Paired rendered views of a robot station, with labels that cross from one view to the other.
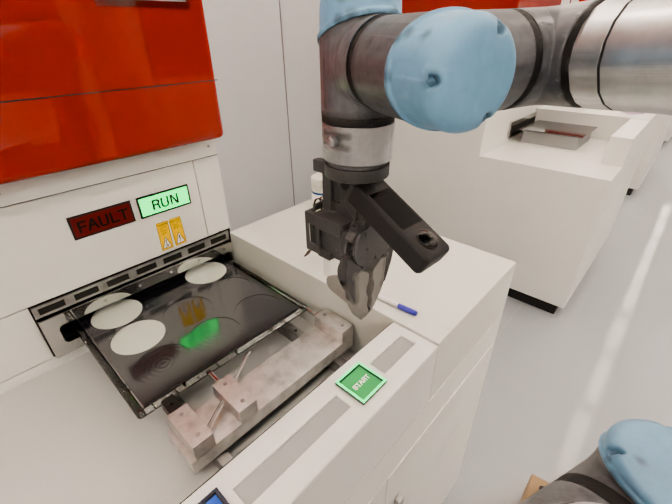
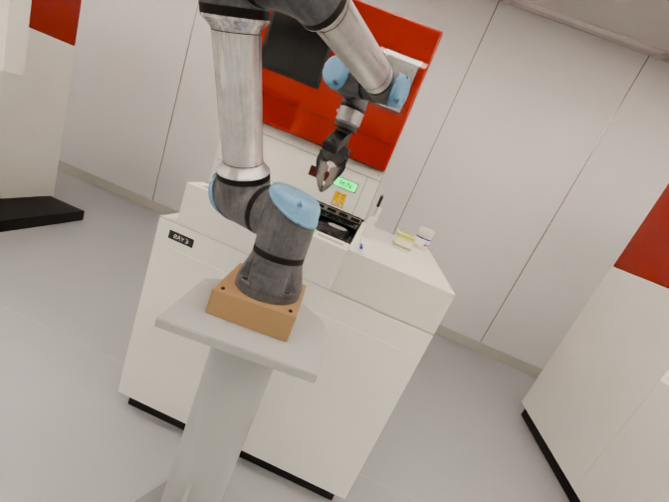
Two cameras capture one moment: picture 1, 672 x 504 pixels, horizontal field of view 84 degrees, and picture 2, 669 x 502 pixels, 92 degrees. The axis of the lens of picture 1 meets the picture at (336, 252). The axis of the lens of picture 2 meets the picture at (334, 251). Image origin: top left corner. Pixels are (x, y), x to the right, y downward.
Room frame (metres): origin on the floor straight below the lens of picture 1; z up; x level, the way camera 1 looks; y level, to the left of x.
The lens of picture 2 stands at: (-0.17, -0.89, 1.21)
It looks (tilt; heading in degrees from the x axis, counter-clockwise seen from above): 15 degrees down; 50
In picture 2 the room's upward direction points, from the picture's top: 22 degrees clockwise
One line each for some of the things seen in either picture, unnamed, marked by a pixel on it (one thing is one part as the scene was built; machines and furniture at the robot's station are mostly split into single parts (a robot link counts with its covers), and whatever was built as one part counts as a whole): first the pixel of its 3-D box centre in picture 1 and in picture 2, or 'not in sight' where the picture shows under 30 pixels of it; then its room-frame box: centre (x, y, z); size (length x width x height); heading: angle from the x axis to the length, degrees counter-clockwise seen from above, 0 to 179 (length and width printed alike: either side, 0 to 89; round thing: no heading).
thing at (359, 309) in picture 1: (344, 289); (322, 175); (0.40, -0.01, 1.13); 0.06 x 0.03 x 0.09; 47
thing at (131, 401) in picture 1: (100, 358); not in sight; (0.51, 0.45, 0.90); 0.37 x 0.01 x 0.01; 47
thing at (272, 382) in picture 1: (272, 381); not in sight; (0.48, 0.12, 0.87); 0.36 x 0.08 x 0.03; 137
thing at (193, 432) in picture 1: (191, 429); not in sight; (0.36, 0.23, 0.89); 0.08 x 0.03 x 0.03; 47
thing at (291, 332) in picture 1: (283, 326); not in sight; (0.66, 0.12, 0.84); 0.50 x 0.02 x 0.03; 47
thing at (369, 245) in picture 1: (351, 210); (339, 144); (0.41, -0.02, 1.24); 0.09 x 0.08 x 0.12; 47
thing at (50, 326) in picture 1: (154, 291); (315, 217); (0.73, 0.43, 0.89); 0.44 x 0.02 x 0.10; 137
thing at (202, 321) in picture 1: (188, 311); (312, 221); (0.65, 0.33, 0.90); 0.34 x 0.34 x 0.01; 47
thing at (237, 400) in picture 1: (234, 397); not in sight; (0.42, 0.17, 0.89); 0.08 x 0.03 x 0.03; 47
